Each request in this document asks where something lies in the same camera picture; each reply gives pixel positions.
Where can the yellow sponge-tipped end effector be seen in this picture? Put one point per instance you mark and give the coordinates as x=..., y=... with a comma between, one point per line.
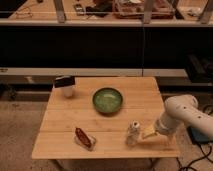
x=149, y=132

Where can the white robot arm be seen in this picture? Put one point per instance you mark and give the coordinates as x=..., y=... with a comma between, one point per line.
x=177, y=109

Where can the black box on cup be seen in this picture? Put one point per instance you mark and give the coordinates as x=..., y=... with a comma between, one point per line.
x=64, y=81

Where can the wooden table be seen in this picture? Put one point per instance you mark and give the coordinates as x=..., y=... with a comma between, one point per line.
x=141, y=102

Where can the green ceramic bowl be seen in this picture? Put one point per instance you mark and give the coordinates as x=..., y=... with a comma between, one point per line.
x=107, y=100

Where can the blue box on floor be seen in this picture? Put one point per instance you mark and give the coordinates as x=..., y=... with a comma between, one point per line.
x=198, y=137

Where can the red tray on shelf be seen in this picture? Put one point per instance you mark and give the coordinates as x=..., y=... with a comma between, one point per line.
x=135, y=9

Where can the red object on wrapper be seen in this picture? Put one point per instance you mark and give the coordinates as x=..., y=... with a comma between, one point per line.
x=86, y=141

